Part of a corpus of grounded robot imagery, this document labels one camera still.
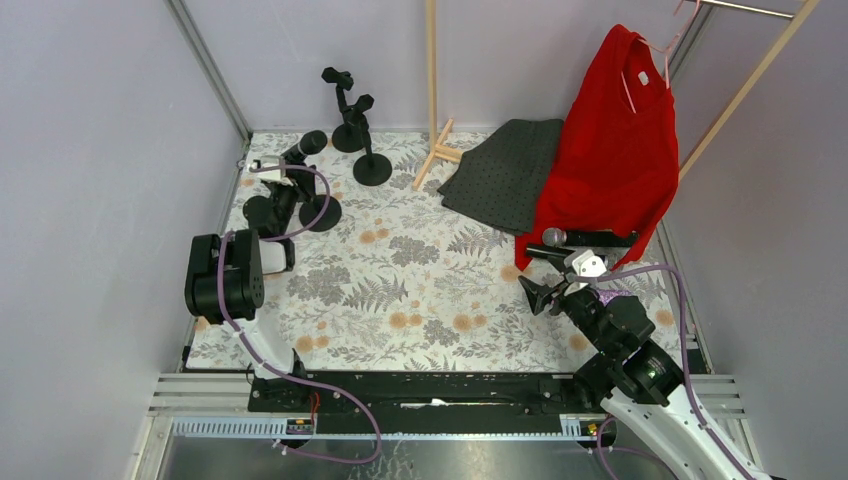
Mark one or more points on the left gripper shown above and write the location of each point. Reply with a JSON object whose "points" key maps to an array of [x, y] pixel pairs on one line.
{"points": [[279, 196]]}

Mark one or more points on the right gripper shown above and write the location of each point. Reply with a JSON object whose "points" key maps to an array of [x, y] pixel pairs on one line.
{"points": [[555, 295]]}

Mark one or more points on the black mic stand front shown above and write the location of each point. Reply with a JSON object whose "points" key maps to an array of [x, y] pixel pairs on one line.
{"points": [[325, 211]]}

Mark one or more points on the black mic stand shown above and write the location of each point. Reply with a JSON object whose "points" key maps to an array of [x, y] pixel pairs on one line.
{"points": [[346, 137], [370, 169], [325, 211]]}

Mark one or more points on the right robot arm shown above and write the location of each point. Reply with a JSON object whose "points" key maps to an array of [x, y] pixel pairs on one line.
{"points": [[632, 378]]}

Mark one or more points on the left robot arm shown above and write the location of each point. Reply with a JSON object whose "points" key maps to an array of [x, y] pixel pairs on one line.
{"points": [[225, 276]]}

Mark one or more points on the black mic stand back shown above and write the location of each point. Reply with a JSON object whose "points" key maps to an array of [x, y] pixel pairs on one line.
{"points": [[346, 137]]}

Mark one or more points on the black mic stand middle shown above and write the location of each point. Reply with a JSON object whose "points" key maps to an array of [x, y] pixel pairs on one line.
{"points": [[370, 169]]}

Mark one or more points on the silver head black microphone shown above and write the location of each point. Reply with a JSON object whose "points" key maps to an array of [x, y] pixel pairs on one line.
{"points": [[555, 237]]}

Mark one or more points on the purple glitter microphone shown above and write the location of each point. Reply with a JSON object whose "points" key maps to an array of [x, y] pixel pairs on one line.
{"points": [[613, 295]]}

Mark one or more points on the grey dotted cloth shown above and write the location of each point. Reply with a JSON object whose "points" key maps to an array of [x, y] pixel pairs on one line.
{"points": [[499, 181]]}

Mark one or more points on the floral table mat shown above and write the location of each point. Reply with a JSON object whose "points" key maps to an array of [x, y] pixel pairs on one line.
{"points": [[402, 283]]}

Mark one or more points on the red t-shirt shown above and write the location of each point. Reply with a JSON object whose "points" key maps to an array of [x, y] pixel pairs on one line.
{"points": [[616, 166]]}

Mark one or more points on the wooden clothes rack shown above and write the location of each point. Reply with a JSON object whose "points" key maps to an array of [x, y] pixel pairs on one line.
{"points": [[437, 148]]}

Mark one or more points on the pink clothes hanger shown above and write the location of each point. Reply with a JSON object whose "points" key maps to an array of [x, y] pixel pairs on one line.
{"points": [[665, 51]]}

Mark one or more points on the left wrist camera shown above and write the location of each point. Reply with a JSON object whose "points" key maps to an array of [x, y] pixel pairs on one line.
{"points": [[270, 169]]}

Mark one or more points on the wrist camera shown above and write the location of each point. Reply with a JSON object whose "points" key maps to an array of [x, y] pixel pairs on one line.
{"points": [[270, 169], [585, 264]]}

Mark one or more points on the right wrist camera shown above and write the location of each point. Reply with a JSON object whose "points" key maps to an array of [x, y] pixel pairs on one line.
{"points": [[585, 264]]}

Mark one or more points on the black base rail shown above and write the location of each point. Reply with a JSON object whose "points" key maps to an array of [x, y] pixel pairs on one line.
{"points": [[428, 403]]}

